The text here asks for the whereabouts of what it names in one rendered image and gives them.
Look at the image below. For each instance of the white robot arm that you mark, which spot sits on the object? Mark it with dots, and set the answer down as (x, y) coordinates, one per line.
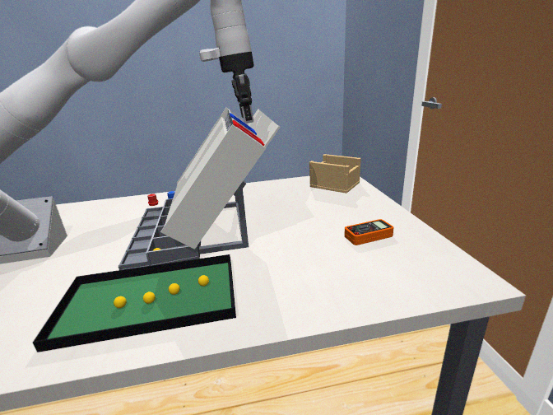
(95, 54)

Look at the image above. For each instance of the orange digital multimeter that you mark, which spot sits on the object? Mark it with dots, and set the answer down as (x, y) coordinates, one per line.
(368, 232)

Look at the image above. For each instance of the wooden crate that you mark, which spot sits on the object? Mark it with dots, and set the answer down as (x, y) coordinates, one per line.
(335, 173)

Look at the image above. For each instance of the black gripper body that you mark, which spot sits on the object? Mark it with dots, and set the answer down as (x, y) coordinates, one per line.
(236, 63)

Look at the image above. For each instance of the red square band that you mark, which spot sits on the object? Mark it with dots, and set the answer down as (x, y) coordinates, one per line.
(248, 132)

